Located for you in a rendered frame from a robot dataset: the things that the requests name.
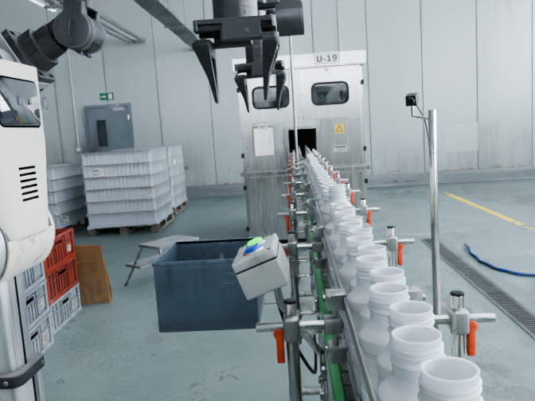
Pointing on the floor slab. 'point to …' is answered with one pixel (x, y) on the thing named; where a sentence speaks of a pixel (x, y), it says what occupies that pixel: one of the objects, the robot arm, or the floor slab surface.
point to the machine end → (333, 123)
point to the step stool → (155, 249)
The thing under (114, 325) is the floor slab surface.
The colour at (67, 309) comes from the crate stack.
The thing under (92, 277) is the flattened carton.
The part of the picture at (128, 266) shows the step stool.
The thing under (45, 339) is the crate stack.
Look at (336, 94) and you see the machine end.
